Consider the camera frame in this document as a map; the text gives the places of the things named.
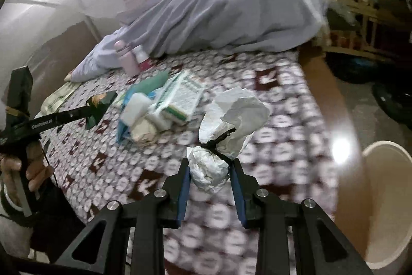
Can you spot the lilac quilt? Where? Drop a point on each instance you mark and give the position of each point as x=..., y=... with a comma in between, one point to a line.
x=241, y=10

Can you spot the person's left forearm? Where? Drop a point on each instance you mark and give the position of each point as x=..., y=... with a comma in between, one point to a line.
x=54, y=213

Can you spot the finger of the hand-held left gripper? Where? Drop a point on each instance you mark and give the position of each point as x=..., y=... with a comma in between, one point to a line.
x=96, y=114

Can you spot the wooden rack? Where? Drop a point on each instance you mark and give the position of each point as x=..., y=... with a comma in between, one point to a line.
x=367, y=50

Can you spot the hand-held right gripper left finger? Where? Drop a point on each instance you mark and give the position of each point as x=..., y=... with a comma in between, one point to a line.
x=181, y=197

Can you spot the striped towel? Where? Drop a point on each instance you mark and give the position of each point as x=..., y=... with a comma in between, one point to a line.
x=59, y=97

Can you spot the tissue packet with green label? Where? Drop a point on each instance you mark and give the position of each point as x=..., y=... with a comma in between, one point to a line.
x=176, y=116

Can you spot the dark floor object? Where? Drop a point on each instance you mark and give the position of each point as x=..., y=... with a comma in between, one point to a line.
x=350, y=68
x=394, y=104

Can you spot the white bottle with pink label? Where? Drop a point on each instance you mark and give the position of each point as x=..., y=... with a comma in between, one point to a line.
x=141, y=57

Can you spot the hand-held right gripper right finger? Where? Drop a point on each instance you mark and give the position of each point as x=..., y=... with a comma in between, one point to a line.
x=238, y=197

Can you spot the white and green medicine box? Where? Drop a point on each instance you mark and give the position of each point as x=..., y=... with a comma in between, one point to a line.
x=188, y=94

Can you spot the brown wooden bed frame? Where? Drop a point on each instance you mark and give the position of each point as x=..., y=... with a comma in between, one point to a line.
x=328, y=94

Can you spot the white paper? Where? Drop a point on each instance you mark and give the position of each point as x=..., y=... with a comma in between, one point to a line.
x=238, y=117

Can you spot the cream crumpled paper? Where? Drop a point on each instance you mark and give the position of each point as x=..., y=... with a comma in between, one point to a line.
x=144, y=132

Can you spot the green cloth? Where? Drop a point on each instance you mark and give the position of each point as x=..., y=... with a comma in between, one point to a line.
x=151, y=83

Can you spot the blue snack wrapper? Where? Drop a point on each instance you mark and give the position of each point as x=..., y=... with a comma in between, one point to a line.
x=123, y=132

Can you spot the white bucket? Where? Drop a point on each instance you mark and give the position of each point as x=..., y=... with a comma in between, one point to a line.
x=386, y=230

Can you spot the printed blanket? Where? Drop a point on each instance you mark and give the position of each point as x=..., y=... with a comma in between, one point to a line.
x=283, y=94

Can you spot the brown wooden cabinet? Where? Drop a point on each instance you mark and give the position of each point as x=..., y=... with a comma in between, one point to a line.
x=64, y=43

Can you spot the person's left hand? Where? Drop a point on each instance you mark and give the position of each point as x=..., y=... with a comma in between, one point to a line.
x=33, y=170

